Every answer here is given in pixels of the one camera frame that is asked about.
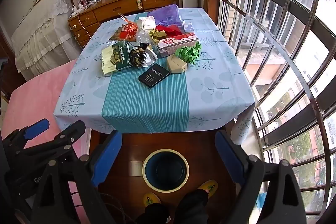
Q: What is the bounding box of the black foil wrapper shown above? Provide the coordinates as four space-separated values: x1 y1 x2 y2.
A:
129 42 158 68

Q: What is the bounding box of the small light blue box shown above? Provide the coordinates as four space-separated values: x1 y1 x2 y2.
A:
182 20 194 33

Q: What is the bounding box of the person's leg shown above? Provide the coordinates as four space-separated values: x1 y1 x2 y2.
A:
178 189 210 224
135 204 170 224

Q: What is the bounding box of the green paper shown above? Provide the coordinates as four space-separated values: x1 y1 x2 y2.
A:
175 43 202 65

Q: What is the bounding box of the person's right leg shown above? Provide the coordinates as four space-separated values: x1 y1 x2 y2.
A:
178 189 210 224

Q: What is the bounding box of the red wrapper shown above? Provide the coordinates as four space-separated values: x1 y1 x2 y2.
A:
157 25 185 37

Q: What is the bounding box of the person's left leg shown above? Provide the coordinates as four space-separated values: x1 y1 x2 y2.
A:
135 204 170 224

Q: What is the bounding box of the orange and gold snack packet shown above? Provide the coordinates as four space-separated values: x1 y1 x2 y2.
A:
108 13 139 42

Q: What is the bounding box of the cream lace furniture cover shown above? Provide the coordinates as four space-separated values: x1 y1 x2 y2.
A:
10 0 82 81

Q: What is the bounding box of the white cable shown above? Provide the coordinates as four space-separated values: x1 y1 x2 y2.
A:
77 13 92 39

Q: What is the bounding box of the small beige box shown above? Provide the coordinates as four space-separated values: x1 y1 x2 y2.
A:
167 55 188 74

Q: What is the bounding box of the white tissue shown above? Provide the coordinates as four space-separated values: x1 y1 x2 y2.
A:
137 16 158 30

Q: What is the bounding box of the white power strip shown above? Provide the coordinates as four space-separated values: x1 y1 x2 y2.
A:
70 5 87 16

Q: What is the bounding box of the round blue trash bin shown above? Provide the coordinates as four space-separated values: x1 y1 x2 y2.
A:
142 149 190 192

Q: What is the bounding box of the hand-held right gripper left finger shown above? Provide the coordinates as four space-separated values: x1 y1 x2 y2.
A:
31 130 123 224

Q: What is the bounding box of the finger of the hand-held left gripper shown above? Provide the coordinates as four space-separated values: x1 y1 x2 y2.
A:
17 120 86 161
2 119 50 147

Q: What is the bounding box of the light blue patterned tablecloth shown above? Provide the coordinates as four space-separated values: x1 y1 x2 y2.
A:
54 7 256 146

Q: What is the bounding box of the clear plastic bag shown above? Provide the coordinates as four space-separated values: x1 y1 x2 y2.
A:
133 27 160 50

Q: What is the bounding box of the yellow slipper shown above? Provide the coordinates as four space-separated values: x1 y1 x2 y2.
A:
197 180 219 198
143 193 161 206

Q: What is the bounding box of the purple plastic bag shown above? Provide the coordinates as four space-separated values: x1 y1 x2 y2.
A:
147 4 183 28

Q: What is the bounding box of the metal window grille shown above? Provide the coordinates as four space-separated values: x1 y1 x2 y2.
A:
218 0 336 216

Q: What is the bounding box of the gold wrapper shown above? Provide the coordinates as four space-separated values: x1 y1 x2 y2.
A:
149 28 166 39

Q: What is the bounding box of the pink strawberry print box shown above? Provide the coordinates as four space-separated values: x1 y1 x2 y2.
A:
157 32 200 58

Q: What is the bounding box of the pink blanket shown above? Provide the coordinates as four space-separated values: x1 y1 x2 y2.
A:
0 60 92 224

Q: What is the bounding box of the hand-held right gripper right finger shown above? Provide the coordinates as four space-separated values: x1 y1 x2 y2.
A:
215 130 307 224

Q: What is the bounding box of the small black box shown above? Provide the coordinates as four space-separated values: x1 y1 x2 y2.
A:
138 63 171 89

